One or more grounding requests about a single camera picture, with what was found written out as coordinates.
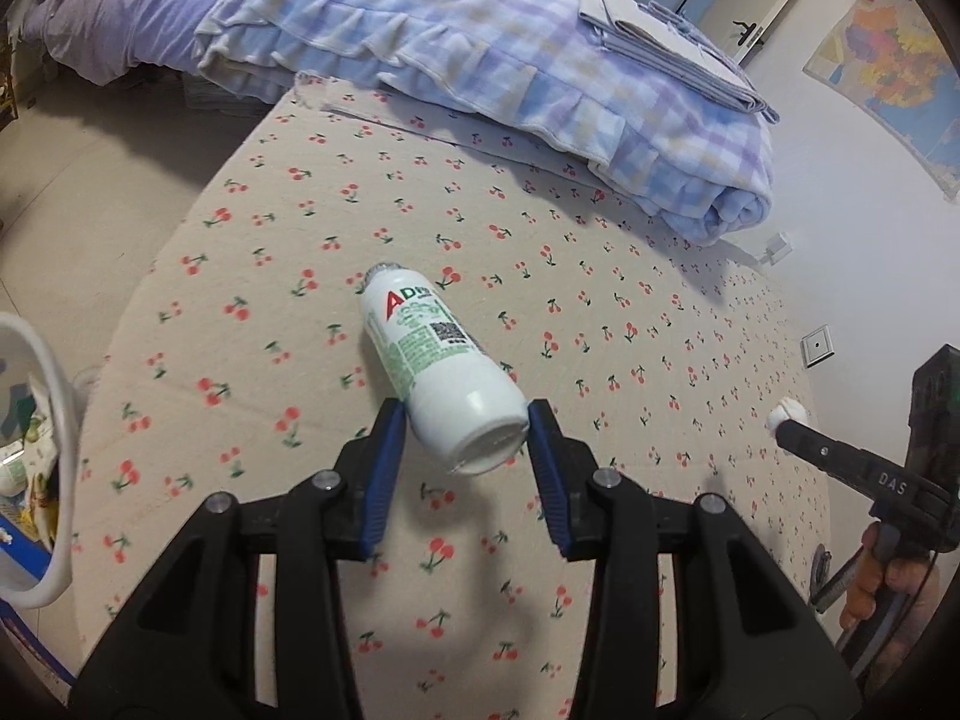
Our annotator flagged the blue purple plaid blanket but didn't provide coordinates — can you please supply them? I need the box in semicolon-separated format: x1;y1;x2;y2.
193;0;777;247

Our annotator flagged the purple bedding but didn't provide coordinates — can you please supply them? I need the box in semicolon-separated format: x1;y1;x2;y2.
22;0;293;87

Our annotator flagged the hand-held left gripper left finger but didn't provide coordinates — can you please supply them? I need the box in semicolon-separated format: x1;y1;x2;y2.
67;397;410;720

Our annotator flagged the large white green-label bottle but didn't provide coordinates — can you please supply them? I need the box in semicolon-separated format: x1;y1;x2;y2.
358;262;530;477

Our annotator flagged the blue cardboard box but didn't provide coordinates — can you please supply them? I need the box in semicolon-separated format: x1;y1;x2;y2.
0;514;55;593

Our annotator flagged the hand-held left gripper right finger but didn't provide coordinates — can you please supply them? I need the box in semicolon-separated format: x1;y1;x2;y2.
525;399;863;720

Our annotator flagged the white bin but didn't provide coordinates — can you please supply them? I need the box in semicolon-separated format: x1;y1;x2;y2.
0;311;82;610

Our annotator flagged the yellow bin liner bag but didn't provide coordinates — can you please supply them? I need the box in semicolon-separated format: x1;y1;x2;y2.
19;465;65;548

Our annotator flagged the person's right hand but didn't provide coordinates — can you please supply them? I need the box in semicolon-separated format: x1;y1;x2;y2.
838;523;940;629

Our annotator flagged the cherry print bed sheet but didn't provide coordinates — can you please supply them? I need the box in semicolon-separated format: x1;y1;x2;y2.
71;86;833;720

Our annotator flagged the wall map poster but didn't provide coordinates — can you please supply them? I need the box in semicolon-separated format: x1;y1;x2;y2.
802;0;960;203

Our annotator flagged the white tissue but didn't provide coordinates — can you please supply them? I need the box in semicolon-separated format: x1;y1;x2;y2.
766;397;809;436

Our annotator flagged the folded grey bed sheet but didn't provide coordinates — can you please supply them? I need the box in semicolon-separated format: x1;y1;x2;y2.
577;0;781;125

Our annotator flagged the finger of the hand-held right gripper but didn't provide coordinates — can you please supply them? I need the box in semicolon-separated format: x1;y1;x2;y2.
776;418;880;497

